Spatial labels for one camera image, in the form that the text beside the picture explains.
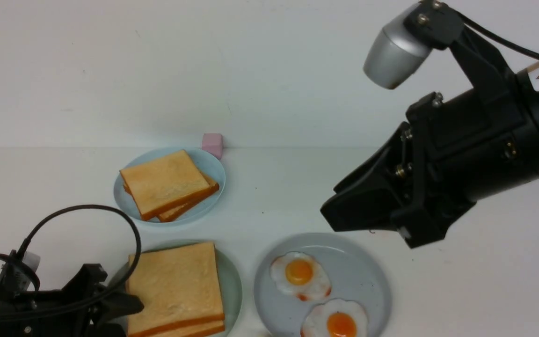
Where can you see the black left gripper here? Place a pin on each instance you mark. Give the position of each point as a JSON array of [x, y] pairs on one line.
[[31, 314]]

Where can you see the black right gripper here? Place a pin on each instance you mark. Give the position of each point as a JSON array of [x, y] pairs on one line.
[[459, 152]]

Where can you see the toast slice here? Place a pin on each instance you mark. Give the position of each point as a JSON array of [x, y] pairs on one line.
[[190, 203], [161, 184], [179, 287], [200, 330]]

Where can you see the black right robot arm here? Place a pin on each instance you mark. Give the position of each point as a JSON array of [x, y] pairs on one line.
[[443, 159]]

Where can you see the grey egg plate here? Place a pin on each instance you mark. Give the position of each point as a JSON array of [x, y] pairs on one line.
[[353, 273]]

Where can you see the fried egg middle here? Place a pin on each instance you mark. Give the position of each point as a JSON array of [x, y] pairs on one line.
[[300, 275]]

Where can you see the fried egg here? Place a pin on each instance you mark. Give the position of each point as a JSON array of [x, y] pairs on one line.
[[336, 318], [300, 275]]

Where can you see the fried egg lower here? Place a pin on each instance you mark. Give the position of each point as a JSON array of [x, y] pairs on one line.
[[336, 318]]

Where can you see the mint green plate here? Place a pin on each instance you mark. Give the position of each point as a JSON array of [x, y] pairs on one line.
[[229, 281]]

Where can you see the light blue bread plate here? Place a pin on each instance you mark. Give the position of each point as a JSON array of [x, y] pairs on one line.
[[207, 163]]

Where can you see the pink foam cube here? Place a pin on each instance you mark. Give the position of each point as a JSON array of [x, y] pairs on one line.
[[213, 144]]

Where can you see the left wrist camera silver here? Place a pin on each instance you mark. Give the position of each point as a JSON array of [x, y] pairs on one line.
[[19, 274]]

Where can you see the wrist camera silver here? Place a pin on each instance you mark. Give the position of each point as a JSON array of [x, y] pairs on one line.
[[19, 274], [406, 41]]

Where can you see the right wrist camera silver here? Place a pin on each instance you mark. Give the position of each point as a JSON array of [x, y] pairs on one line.
[[406, 41]]

